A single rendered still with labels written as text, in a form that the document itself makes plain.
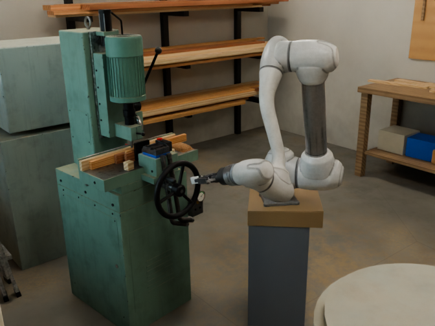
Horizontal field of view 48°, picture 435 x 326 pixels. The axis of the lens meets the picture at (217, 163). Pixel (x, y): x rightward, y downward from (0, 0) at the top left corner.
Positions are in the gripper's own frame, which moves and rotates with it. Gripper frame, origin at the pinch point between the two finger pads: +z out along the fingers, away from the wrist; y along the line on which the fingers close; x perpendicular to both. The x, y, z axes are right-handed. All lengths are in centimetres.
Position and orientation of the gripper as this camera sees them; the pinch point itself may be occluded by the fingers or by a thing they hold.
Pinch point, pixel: (197, 180)
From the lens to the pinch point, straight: 216.1
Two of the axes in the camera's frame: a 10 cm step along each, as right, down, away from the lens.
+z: -6.8, 1.1, 7.2
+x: 2.7, 9.6, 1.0
